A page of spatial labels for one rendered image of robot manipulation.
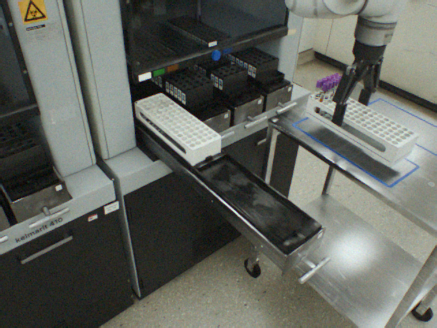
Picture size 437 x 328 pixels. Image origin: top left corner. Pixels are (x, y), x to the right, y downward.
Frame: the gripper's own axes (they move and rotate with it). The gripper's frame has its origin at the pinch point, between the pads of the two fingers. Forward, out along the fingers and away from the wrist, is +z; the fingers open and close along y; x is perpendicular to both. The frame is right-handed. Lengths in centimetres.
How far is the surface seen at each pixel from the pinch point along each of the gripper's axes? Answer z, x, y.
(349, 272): 63, -15, 6
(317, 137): 9.4, 4.8, -5.4
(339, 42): 68, 134, 188
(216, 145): 6.7, 15.8, -34.4
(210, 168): 11.1, 13.1, -38.3
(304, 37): 70, 159, 173
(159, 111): 5, 37, -40
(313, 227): 9.6, -17.9, -32.9
